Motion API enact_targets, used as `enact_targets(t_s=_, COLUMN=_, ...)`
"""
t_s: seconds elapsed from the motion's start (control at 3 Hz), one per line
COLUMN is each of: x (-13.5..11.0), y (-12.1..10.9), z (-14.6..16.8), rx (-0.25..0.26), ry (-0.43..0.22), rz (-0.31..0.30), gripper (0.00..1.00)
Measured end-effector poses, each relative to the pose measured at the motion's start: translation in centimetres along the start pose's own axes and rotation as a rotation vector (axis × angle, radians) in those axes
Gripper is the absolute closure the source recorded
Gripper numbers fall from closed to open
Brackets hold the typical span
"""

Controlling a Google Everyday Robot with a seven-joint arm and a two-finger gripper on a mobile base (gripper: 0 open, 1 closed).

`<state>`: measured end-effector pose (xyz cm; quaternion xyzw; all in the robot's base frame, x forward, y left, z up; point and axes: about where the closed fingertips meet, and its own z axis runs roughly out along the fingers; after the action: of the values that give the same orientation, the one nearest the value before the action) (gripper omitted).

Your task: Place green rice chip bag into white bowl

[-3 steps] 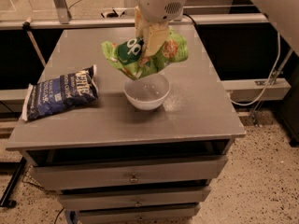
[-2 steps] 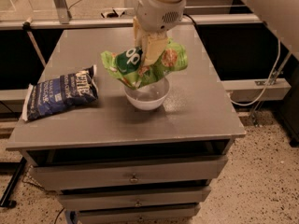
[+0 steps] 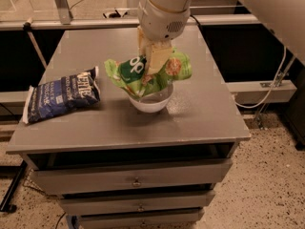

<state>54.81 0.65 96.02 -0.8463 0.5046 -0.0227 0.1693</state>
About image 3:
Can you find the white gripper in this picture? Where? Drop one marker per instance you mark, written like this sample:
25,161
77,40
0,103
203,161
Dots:
159,23

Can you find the green rice chip bag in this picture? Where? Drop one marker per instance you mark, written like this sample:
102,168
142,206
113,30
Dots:
132,77

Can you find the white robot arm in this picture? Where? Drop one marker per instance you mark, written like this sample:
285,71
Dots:
286,18

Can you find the white bowl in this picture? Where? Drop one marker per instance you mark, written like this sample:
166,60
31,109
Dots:
153,103

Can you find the blue kettle chip bag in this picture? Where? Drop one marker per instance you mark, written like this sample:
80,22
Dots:
61,96

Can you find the grey drawer cabinet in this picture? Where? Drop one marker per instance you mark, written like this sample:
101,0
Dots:
201,121

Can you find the middle grey drawer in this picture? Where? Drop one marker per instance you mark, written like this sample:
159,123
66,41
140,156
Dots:
137,203

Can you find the grey drawer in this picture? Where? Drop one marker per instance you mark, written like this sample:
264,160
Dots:
141,219
137,203
126,177

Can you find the top grey drawer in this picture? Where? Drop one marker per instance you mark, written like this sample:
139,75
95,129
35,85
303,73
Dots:
126,177

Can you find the bottom grey drawer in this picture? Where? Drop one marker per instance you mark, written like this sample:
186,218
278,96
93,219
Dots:
141,219

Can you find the black floor stand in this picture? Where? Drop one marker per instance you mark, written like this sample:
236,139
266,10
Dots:
15,173

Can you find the metal rail frame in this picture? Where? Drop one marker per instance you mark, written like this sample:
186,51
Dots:
89,13

